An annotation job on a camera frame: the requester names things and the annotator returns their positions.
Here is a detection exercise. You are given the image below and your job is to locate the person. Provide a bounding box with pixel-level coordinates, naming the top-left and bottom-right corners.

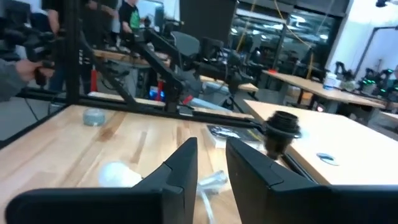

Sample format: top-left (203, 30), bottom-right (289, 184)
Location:
top-left (0, 57), bottom-right (55, 103)
top-left (30, 0), bottom-right (68, 93)
top-left (119, 0), bottom-right (142, 35)

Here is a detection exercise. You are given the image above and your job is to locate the grey round tape roll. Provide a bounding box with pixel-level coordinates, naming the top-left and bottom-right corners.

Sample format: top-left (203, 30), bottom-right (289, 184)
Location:
top-left (82, 108), bottom-right (107, 127)

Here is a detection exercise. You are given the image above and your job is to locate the wooden desk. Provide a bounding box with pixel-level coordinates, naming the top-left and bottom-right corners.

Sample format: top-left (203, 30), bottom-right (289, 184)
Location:
top-left (93, 49), bottom-right (259, 93)

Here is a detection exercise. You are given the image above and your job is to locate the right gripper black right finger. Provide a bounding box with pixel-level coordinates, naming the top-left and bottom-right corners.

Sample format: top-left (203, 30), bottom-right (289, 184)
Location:
top-left (225, 137), bottom-right (398, 224)

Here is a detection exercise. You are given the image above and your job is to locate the light brown office desk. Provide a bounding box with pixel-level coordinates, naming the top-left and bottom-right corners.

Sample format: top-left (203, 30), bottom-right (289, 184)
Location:
top-left (244, 99), bottom-right (398, 186)

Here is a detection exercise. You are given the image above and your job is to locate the long wooden workbench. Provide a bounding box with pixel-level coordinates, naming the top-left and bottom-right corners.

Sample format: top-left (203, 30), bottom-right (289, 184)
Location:
top-left (262, 70), bottom-right (386, 110)

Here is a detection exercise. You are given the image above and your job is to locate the white plastic canister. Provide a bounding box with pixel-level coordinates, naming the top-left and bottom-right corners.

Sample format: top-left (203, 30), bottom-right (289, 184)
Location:
top-left (323, 72), bottom-right (341, 91)

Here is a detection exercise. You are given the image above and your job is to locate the person's hand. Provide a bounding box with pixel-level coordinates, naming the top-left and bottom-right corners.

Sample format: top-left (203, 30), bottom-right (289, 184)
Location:
top-left (15, 58), bottom-right (55, 83)

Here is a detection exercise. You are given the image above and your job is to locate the black leader arm handle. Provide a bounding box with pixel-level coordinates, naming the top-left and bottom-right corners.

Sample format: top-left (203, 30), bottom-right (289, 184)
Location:
top-left (0, 17), bottom-right (65, 87)

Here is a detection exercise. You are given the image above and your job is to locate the black and grey office chair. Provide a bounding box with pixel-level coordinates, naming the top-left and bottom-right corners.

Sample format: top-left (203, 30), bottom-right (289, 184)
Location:
top-left (170, 30), bottom-right (240, 111)

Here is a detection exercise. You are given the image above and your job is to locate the clear plastic wrapper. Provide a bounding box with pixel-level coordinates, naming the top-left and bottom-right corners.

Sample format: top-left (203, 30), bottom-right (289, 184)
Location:
top-left (197, 169), bottom-right (229, 224)

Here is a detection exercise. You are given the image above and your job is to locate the wooden-base lamp with black socket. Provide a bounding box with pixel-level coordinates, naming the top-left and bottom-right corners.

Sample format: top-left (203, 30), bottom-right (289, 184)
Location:
top-left (262, 110), bottom-right (302, 161)

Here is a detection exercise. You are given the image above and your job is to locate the white lightbulb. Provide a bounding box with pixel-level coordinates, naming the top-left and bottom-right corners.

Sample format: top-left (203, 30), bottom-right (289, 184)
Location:
top-left (98, 161), bottom-right (144, 189)

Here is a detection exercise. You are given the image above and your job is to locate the round desk cable grommet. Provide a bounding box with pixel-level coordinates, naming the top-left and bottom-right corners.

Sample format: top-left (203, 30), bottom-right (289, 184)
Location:
top-left (316, 152), bottom-right (340, 167)

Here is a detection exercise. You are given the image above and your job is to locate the black paperback book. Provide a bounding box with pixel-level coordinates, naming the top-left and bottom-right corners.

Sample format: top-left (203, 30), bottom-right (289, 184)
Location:
top-left (206, 124), bottom-right (265, 149)

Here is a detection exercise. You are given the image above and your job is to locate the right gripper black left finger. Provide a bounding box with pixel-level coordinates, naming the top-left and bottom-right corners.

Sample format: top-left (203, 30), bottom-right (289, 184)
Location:
top-left (4, 137), bottom-right (199, 224)

